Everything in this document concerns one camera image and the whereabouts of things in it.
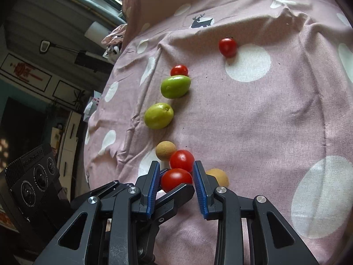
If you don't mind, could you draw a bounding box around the tan longan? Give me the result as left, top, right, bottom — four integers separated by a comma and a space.
156, 141, 177, 161
205, 168, 230, 187

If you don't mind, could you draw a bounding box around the black and white bag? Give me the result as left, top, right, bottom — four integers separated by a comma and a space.
104, 44, 122, 62

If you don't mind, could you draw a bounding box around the black long-handled tool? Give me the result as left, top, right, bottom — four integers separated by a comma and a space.
39, 40, 111, 72

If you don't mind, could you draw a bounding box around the red cherry tomato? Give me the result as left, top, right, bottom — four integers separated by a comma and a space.
169, 149, 195, 173
161, 168, 193, 193
170, 64, 189, 77

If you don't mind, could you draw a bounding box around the white printed plastic bag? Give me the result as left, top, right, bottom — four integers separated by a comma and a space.
83, 91, 102, 122

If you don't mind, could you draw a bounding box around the elongated green jujube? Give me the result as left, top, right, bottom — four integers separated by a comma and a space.
161, 75, 192, 99

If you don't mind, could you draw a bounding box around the cherry tomato with stem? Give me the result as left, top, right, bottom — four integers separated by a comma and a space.
219, 37, 238, 58

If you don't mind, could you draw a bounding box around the white cabinet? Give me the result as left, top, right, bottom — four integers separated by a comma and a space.
56, 110, 82, 177

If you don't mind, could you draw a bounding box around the round yellow-green jujube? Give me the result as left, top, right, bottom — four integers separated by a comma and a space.
144, 103, 174, 130

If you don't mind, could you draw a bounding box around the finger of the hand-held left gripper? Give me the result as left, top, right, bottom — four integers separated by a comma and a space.
138, 183, 196, 265
70, 181, 130, 207

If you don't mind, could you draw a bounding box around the white paper towel roll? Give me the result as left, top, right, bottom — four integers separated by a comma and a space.
84, 22, 111, 43

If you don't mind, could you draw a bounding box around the pink plastic bag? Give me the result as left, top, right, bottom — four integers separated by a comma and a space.
101, 24, 127, 46

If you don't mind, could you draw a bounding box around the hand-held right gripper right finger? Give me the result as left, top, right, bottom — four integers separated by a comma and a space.
192, 160, 320, 265

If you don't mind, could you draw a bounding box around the pink dotted blanket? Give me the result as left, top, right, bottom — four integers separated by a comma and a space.
83, 0, 353, 265

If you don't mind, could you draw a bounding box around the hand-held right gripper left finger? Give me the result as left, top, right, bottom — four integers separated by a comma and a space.
33, 160, 161, 265

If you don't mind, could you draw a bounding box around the black printed box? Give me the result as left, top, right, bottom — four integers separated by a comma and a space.
5, 143, 60, 223

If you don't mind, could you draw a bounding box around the wall poster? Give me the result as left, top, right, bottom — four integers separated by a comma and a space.
0, 54, 51, 93

